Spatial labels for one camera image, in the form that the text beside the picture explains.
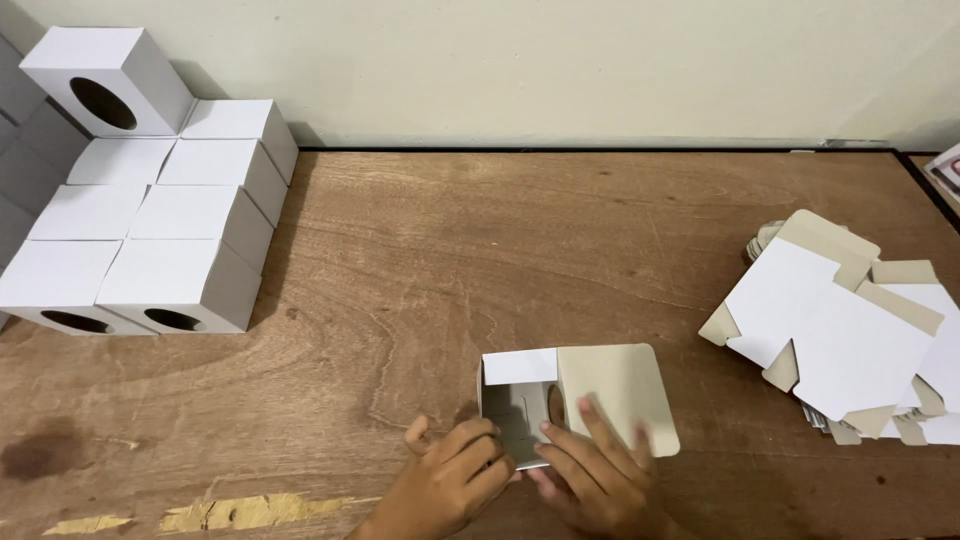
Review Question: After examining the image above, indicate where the person's left hand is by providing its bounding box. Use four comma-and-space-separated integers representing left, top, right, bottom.
360, 413, 520, 540

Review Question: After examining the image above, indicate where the person's right hand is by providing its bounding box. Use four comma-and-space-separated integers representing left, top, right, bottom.
526, 396, 674, 540

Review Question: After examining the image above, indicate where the white cardboard box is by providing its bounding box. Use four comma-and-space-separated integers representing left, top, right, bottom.
477, 343, 681, 472

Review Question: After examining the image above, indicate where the pile of flat carton blanks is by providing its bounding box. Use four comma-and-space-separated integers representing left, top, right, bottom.
698, 209, 960, 447

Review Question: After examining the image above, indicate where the stack of folded white boxes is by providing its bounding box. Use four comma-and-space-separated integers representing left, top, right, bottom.
0, 26, 300, 336

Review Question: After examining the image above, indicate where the printed paper sheet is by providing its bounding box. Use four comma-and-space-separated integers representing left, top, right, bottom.
923, 141, 960, 205

